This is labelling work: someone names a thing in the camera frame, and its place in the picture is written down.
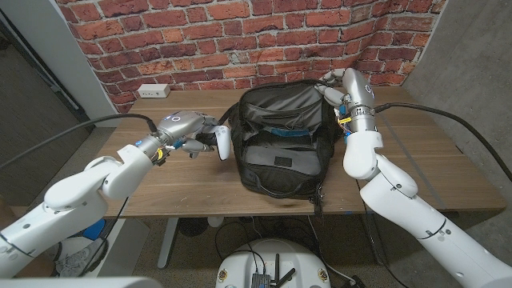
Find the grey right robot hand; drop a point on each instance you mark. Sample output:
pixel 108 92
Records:
pixel 356 90

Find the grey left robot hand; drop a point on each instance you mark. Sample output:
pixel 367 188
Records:
pixel 184 124

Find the white game controller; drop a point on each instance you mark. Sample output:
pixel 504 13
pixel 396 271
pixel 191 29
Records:
pixel 224 142

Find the black backpack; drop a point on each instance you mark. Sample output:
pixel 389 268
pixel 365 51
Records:
pixel 280 168

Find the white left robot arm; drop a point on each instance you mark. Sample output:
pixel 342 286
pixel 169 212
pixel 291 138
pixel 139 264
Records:
pixel 80 192

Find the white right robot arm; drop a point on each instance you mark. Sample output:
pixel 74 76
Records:
pixel 400 208

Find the white power strip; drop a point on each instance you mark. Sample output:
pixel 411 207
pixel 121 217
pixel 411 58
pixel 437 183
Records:
pixel 153 90

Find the blue packet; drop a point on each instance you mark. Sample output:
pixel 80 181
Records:
pixel 290 132

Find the white table leg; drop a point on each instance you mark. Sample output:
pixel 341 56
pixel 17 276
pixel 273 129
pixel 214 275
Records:
pixel 168 240

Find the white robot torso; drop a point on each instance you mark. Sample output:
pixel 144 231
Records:
pixel 276 256

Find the grey table leg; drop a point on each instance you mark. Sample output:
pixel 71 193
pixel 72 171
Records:
pixel 380 252

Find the grey sneaker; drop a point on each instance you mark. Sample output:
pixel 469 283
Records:
pixel 80 260

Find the brick wall print backdrop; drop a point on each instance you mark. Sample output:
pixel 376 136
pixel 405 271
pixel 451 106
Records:
pixel 240 40

